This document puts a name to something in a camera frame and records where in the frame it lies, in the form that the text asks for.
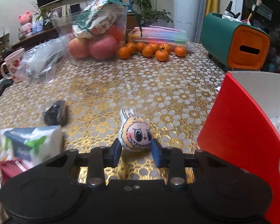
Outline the cartoon monster face toy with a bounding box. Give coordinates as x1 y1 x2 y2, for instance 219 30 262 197
118 107 153 152

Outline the small black item bag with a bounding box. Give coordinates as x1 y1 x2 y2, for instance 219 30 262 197
43 100 67 126

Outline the tissue pack green blue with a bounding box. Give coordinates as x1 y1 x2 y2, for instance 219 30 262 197
0 125 63 166

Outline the pink small tray box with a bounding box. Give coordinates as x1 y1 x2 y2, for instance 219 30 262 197
0 159 29 185

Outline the gold patterned tablecloth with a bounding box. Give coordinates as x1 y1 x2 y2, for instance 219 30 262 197
0 41 226 224

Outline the red cardboard box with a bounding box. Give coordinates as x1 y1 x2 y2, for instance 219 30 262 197
198 71 280 223

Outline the mandarin orange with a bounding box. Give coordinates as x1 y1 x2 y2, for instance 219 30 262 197
118 46 130 60
174 46 187 57
155 50 169 62

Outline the red apple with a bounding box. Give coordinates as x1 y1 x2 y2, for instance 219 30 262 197
68 38 89 58
88 35 119 60

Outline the clear plastic bag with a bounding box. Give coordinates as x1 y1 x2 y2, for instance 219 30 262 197
18 36 70 85

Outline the stack of colourful folders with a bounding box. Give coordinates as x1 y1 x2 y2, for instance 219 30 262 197
128 25 194 54

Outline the clear fruit container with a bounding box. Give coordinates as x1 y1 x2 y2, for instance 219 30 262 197
54 3 127 66

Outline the black remote control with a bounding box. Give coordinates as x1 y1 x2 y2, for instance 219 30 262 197
0 78 13 97

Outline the green orange tissue box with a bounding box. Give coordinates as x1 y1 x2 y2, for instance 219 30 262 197
201 13 270 70

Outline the pink strawberry mug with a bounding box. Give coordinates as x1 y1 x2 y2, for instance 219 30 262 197
0 48 25 83

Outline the wooden tv cabinet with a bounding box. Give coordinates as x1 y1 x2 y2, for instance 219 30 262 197
0 13 138 79

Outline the floral cloth bag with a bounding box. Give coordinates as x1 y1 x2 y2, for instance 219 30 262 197
72 0 129 39

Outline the black speaker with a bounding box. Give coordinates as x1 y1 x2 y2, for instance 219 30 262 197
70 3 81 14

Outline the green potted tree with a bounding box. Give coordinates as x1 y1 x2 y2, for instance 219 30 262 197
131 0 173 27

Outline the pink pig plush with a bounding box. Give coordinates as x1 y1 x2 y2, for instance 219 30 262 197
18 11 32 36

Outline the white air conditioner column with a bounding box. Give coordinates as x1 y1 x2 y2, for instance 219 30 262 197
173 0 207 43

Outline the wooden photo frame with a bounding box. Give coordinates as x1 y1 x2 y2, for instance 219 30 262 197
51 5 67 19

